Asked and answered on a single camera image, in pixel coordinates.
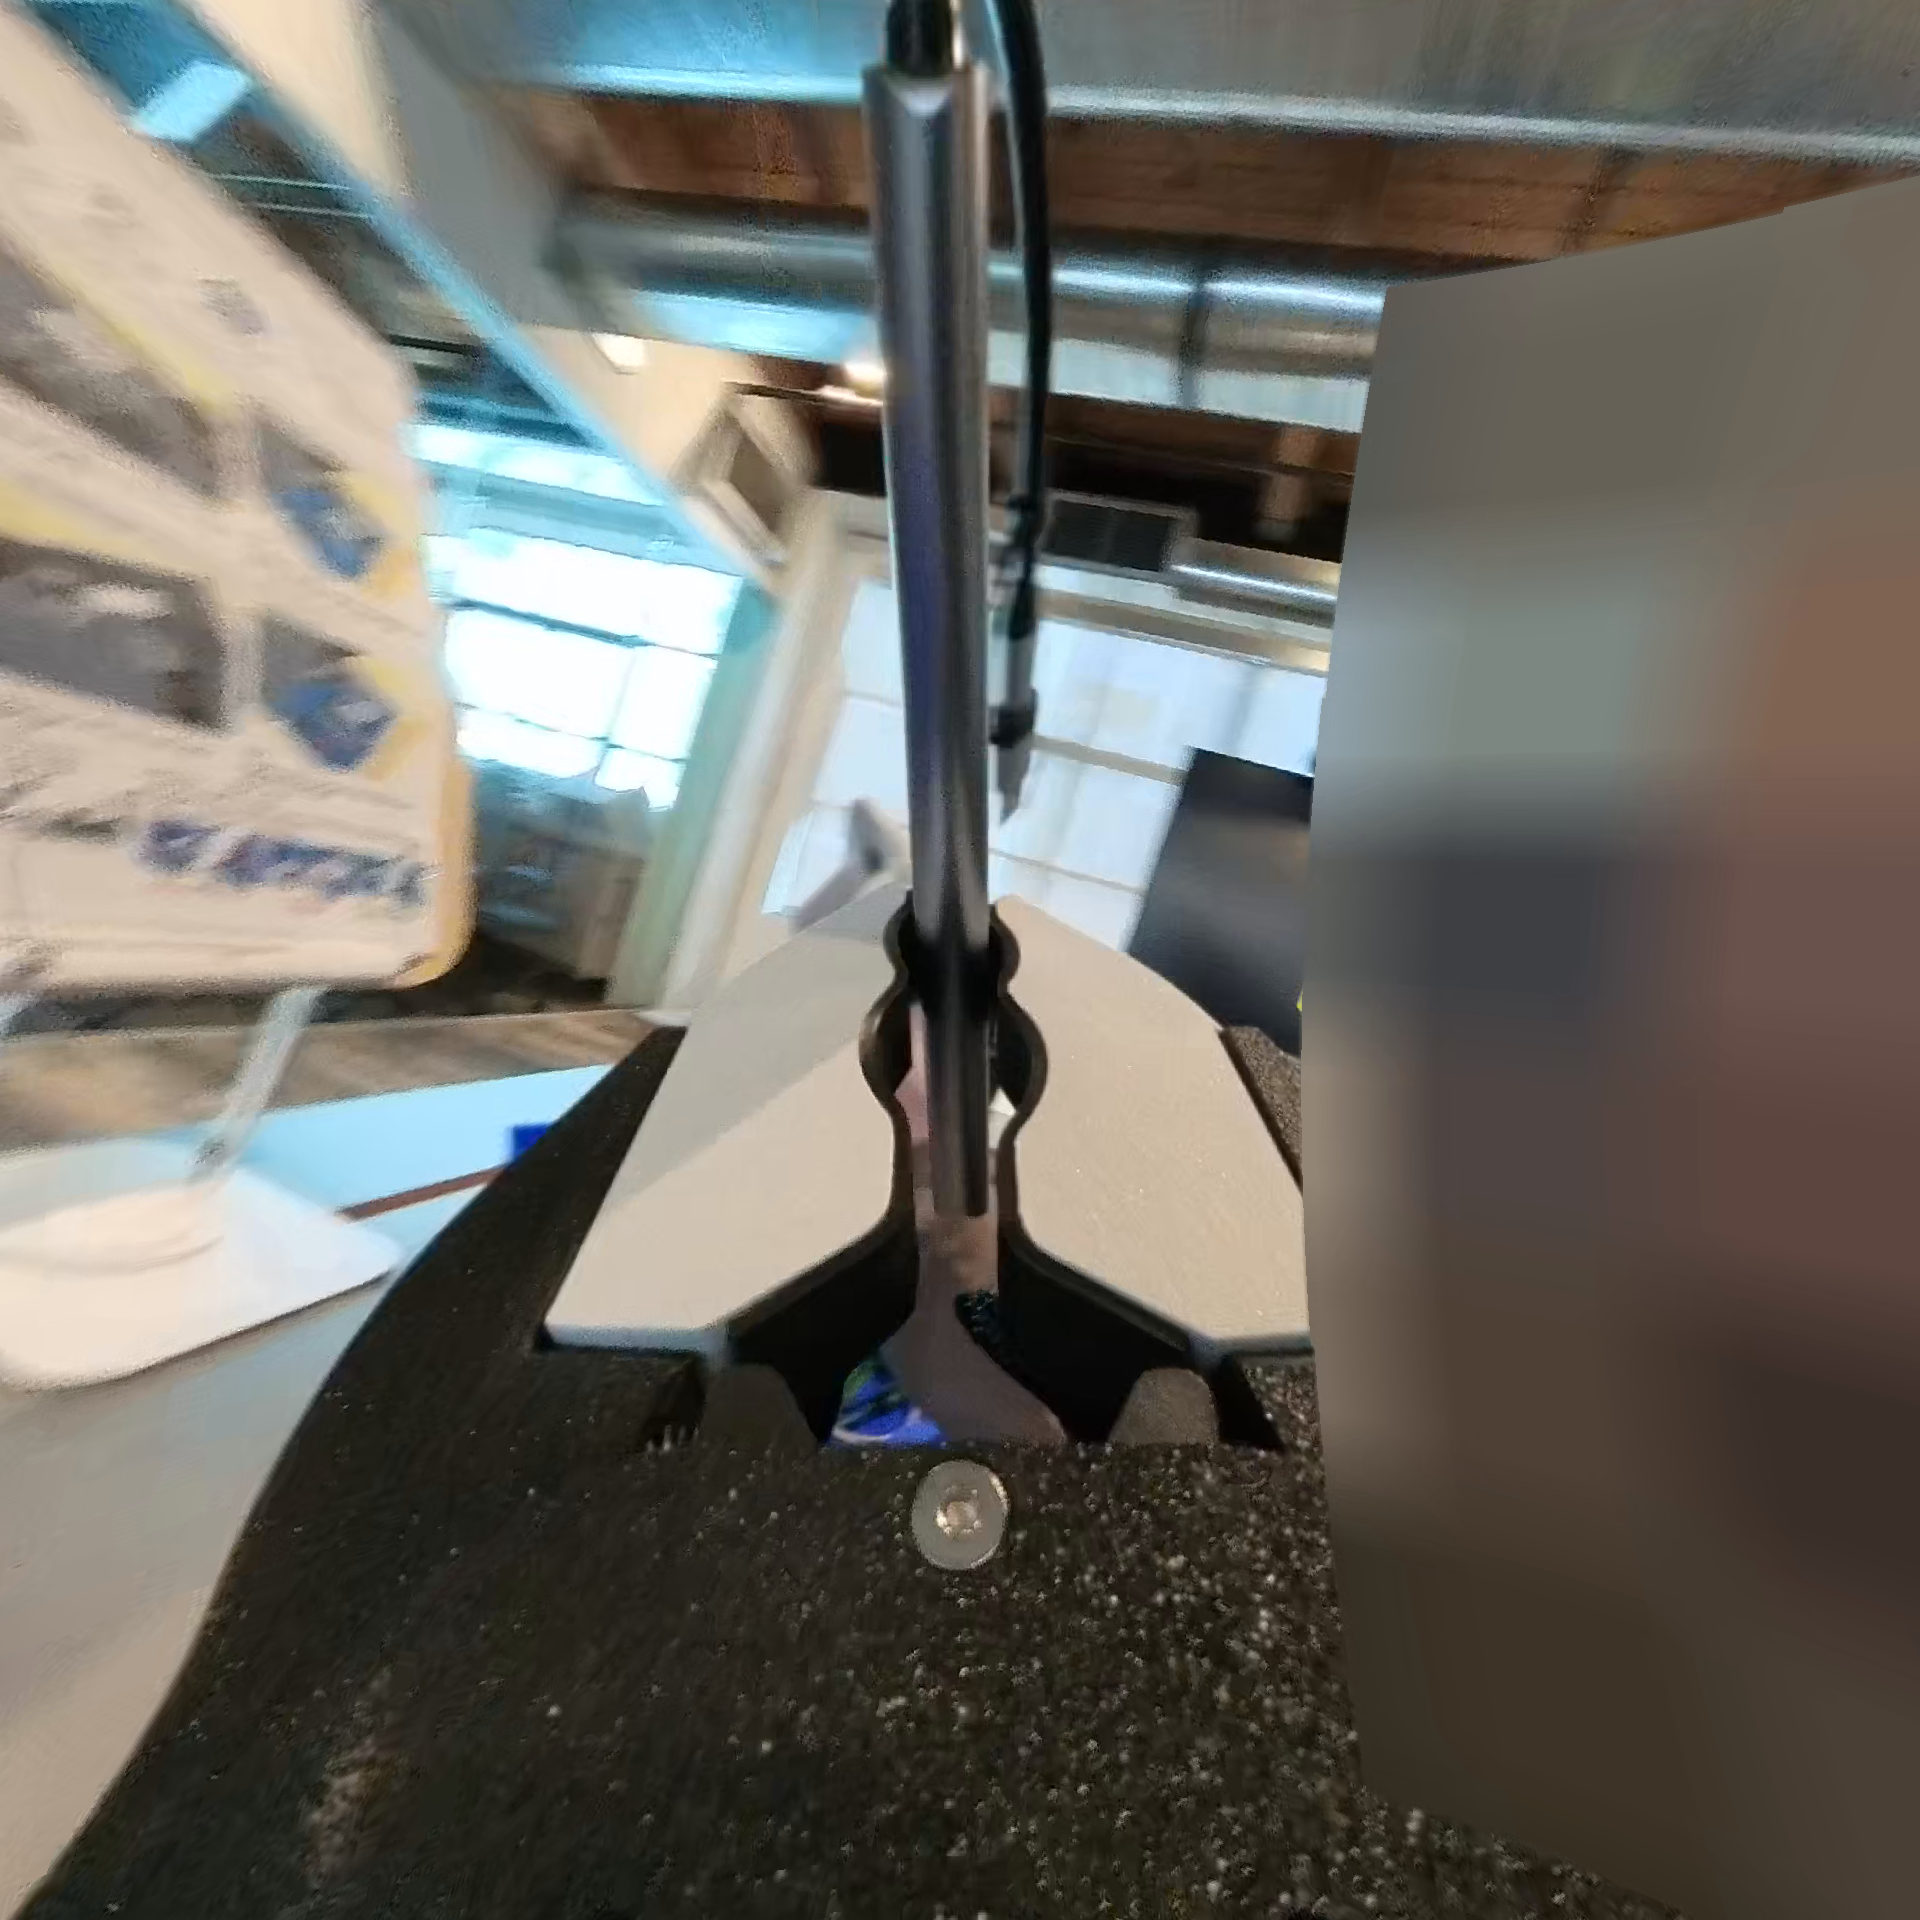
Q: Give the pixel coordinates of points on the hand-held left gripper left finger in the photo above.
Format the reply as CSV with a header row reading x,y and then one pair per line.
x,y
749,1171

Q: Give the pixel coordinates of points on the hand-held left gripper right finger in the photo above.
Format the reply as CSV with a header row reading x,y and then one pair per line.
x,y
1154,1171

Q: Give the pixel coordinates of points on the silver metal rod tool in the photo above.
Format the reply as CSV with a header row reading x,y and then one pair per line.
x,y
932,523

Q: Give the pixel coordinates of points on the black monitor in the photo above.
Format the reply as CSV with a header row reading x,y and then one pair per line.
x,y
1224,885

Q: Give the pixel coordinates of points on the dark vent grille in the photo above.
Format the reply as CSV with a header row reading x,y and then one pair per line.
x,y
1109,528

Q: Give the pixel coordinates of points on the printed sign on white stand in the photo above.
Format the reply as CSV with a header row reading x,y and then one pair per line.
x,y
224,599

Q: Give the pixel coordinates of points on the metal ceiling duct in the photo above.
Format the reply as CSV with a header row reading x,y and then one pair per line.
x,y
901,285

